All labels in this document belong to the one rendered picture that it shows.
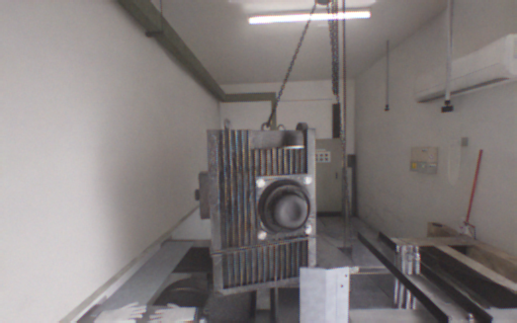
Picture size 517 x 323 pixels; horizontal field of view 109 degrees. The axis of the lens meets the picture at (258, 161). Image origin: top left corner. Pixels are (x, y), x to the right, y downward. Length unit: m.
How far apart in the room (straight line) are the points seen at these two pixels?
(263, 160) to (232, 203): 0.24
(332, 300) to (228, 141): 0.76
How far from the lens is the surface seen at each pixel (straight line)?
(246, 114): 4.25
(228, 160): 0.85
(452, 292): 1.66
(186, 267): 2.14
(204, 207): 1.17
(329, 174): 4.17
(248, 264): 1.01
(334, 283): 0.91
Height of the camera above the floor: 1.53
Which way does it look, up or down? 4 degrees down
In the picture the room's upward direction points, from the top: 2 degrees counter-clockwise
